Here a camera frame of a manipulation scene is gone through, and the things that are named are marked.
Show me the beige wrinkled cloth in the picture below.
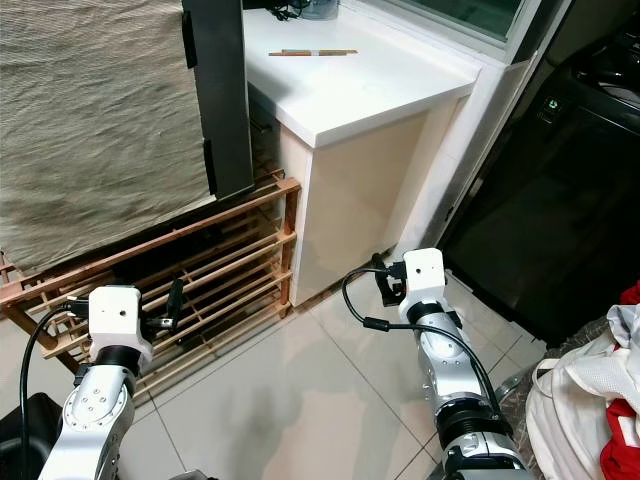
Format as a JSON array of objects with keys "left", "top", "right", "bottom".
[{"left": 0, "top": 0, "right": 219, "bottom": 280}]

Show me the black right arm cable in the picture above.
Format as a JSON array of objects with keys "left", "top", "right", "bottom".
[{"left": 341, "top": 266, "right": 508, "bottom": 403}]

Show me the black flat panel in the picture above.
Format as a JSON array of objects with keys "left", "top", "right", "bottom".
[{"left": 181, "top": 0, "right": 257, "bottom": 199}]

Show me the dark glass jar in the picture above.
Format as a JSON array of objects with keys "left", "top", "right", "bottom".
[{"left": 302, "top": 0, "right": 342, "bottom": 22}]

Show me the white garment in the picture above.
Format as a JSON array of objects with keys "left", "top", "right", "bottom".
[{"left": 575, "top": 300, "right": 640, "bottom": 411}]

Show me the wooden slatted rack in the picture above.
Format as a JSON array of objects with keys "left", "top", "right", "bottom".
[{"left": 0, "top": 168, "right": 302, "bottom": 401}]

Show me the red garment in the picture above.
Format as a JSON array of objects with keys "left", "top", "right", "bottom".
[{"left": 598, "top": 395, "right": 640, "bottom": 480}]

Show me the black plastic bin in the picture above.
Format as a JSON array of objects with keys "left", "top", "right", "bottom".
[{"left": 0, "top": 392, "right": 62, "bottom": 480}]

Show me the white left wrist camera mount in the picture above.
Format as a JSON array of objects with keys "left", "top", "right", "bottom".
[{"left": 87, "top": 285, "right": 147, "bottom": 367}]

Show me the black washing machine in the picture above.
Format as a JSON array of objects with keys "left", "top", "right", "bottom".
[{"left": 438, "top": 0, "right": 640, "bottom": 349}]

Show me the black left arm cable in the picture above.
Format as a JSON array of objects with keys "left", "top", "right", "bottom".
[{"left": 18, "top": 305, "right": 91, "bottom": 480}]

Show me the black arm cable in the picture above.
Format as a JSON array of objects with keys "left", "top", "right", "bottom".
[
  {"left": 341, "top": 266, "right": 508, "bottom": 403},
  {"left": 18, "top": 305, "right": 91, "bottom": 480}
]

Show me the white cabinet with counter top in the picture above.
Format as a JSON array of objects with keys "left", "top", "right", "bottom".
[{"left": 240, "top": 0, "right": 513, "bottom": 308}]

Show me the long wooden stick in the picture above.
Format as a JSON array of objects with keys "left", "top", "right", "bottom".
[{"left": 268, "top": 48, "right": 358, "bottom": 58}]

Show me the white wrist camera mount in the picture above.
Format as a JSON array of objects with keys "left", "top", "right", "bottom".
[
  {"left": 87, "top": 285, "right": 147, "bottom": 367},
  {"left": 401, "top": 249, "right": 447, "bottom": 307}
]

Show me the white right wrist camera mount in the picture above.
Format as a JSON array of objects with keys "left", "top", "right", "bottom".
[{"left": 401, "top": 249, "right": 447, "bottom": 307}]

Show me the black cable on counter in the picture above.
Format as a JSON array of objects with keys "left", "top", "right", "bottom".
[{"left": 244, "top": 0, "right": 306, "bottom": 23}]

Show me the window with white frame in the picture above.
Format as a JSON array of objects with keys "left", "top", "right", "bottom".
[{"left": 370, "top": 0, "right": 576, "bottom": 66}]

